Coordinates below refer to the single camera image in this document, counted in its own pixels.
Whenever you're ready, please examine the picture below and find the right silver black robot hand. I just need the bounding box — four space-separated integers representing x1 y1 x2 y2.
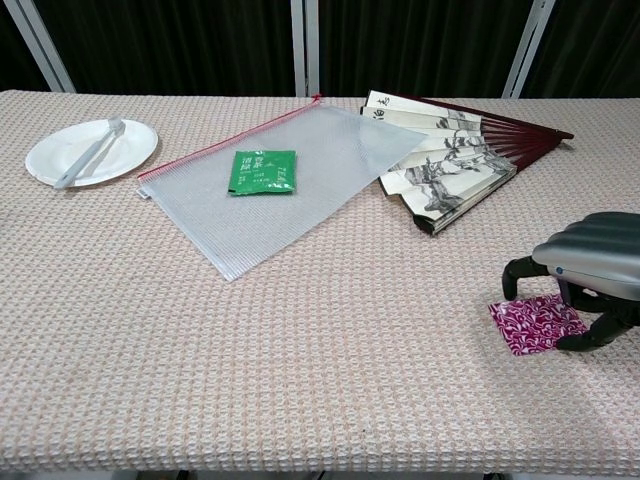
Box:
501 211 640 352

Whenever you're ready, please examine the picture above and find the pink glitter square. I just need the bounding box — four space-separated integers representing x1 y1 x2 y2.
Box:
488 293 589 357

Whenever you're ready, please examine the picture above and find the ink painting folding fan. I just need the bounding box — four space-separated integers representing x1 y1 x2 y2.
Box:
360 89 575 237

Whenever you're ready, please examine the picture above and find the black curtain panel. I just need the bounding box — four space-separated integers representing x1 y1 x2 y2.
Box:
0 0 51 92
31 0 297 97
318 0 534 99
521 0 640 100

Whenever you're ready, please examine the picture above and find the clear pouch with red zipper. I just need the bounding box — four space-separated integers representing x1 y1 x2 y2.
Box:
136 93 430 283

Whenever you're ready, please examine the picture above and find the green tea sachet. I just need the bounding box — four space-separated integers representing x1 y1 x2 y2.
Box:
226 148 298 197

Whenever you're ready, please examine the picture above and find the beige waffle tablecloth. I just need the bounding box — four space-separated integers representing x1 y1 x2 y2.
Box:
0 89 640 477

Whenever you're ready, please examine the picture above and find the white paper plate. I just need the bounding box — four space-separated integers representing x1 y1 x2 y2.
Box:
25 118 160 189

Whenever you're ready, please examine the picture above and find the pale grey toothbrush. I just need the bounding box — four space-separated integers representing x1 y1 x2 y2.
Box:
53 115 125 190

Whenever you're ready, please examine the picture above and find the aluminium partition post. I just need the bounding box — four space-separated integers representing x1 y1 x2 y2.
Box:
0 0 77 93
501 0 557 99
289 0 322 98

